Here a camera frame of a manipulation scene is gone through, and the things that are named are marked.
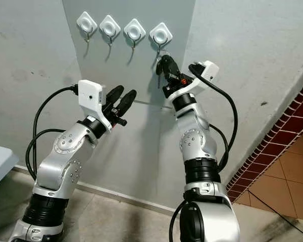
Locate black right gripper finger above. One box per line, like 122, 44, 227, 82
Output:
159, 54, 172, 84
168, 57, 182, 82

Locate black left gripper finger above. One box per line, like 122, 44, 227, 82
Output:
116, 90, 138, 117
105, 85, 125, 109

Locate silver key bunch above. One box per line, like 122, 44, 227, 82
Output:
154, 49, 170, 77

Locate grey hook board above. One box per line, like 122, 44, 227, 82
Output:
61, 0, 196, 109

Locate white folding table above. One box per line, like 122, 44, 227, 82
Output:
0, 144, 20, 192

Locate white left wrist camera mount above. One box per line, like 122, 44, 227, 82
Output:
78, 79, 112, 132

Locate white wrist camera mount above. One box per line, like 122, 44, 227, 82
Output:
169, 60, 220, 107
78, 79, 112, 132

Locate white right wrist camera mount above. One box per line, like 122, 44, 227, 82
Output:
169, 60, 220, 107

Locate white diamond wall hook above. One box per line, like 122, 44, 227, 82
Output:
148, 22, 174, 52
123, 18, 147, 49
99, 14, 122, 46
76, 11, 98, 43

